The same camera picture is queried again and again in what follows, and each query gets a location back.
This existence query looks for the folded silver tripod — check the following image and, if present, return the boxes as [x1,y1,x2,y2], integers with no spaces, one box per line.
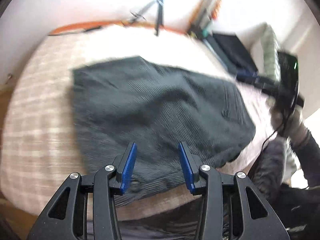
[187,0,221,35]

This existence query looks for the black mini tripod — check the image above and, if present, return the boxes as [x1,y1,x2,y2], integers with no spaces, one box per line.
[128,0,169,37]

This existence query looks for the right hand white glove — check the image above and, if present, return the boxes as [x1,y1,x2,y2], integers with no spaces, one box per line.
[270,102,309,147]

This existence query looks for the green striped pillow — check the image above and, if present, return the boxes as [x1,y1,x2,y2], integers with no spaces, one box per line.
[250,23,280,81]

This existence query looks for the grey houndstooth pants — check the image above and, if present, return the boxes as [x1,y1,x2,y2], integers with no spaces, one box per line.
[72,57,255,206]

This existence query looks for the black folded garment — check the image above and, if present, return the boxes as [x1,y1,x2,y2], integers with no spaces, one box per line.
[202,33,258,76]

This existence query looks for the beige plaid blanket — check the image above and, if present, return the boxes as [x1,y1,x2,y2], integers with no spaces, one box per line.
[0,24,271,221]

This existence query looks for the right forearm dark sleeve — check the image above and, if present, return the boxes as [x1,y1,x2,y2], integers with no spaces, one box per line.
[291,131,319,187]

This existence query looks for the orange floral bed sheet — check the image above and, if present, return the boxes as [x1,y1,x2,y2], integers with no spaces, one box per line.
[47,19,190,37]

